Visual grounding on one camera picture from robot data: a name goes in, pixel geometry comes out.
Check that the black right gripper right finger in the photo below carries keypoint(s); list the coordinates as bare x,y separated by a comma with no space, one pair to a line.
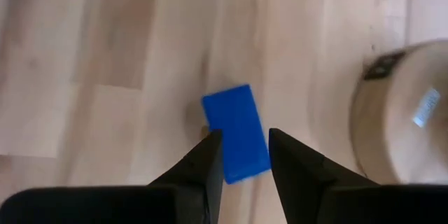
332,196

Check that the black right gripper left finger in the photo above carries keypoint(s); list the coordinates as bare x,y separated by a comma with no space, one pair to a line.
182,196

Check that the blue rectangular box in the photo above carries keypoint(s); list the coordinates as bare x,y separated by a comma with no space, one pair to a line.
238,129

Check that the white shade wooden table lamp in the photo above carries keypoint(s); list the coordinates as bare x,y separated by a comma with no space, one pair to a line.
395,129

